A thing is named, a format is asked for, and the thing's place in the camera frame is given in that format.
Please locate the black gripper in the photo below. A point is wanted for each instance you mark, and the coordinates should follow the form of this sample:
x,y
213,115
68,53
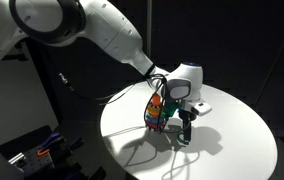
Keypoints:
x,y
186,119

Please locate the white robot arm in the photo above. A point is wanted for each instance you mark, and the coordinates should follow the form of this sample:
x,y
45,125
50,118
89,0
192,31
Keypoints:
x,y
108,30

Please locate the green wrist adapter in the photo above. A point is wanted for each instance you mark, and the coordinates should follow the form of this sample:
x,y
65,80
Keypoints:
x,y
171,108

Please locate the grey vertical pole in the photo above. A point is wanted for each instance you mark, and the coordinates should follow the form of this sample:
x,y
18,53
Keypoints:
x,y
149,33

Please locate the orange clip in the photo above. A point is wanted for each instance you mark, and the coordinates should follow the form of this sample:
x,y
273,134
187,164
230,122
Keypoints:
x,y
43,152

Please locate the silver metal block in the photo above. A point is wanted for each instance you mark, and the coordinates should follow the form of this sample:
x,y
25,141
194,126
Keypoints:
x,y
17,158

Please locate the white board panel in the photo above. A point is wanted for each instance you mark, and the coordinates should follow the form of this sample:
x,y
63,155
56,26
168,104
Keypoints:
x,y
12,106

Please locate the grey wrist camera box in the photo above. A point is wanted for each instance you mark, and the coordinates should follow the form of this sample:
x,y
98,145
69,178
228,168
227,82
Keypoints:
x,y
201,108

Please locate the black metal mounting frame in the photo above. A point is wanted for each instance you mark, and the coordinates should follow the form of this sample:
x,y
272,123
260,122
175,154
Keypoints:
x,y
45,166

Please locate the black camera stand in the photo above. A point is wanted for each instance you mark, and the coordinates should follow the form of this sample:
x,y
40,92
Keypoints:
x,y
15,56

